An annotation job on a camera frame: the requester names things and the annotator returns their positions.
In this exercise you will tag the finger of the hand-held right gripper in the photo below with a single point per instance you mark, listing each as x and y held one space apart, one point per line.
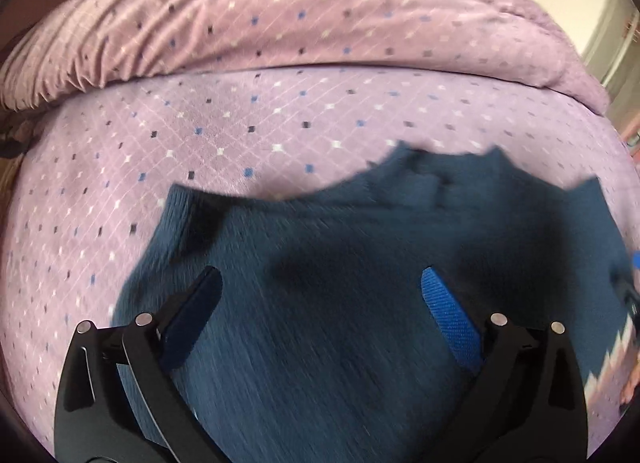
636 260
630 293

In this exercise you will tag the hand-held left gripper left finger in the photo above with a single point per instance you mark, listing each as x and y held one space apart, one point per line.
195 313

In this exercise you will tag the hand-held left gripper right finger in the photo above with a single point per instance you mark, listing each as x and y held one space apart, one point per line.
450 315

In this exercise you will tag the navy diamond-pattern knit sweater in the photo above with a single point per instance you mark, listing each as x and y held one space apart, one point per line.
325 293

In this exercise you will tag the bed with purple dotted sheet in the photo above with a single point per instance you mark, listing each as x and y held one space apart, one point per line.
200 143

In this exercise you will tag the white ornate wardrobe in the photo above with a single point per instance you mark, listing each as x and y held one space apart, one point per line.
600 18

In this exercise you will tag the purple dotted quilt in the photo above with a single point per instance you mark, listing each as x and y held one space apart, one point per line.
250 8

